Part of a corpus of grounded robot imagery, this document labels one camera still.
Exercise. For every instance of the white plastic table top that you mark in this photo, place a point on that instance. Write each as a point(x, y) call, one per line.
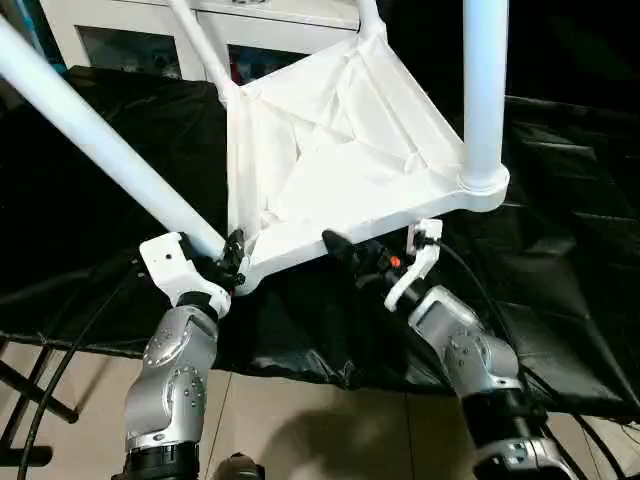
point(325, 150)

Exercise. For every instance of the white plastic table leg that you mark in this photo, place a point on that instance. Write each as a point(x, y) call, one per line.
point(200, 45)
point(482, 90)
point(100, 135)
point(371, 17)

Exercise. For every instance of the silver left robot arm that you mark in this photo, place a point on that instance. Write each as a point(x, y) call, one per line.
point(175, 360)

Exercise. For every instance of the black mat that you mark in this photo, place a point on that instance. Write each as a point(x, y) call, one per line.
point(100, 200)

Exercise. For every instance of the black left robot foot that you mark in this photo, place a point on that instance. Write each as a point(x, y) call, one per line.
point(240, 467)

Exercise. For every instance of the white cabinet with glass doors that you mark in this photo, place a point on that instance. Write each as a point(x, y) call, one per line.
point(125, 25)

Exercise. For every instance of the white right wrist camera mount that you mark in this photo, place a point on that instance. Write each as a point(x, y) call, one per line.
point(425, 245)

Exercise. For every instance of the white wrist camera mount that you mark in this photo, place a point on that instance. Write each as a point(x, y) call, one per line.
point(170, 265)
point(425, 245)

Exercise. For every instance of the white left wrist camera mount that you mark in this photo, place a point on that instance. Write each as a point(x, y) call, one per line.
point(170, 265)

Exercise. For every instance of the black metal stand frame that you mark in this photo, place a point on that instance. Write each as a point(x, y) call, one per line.
point(30, 390)

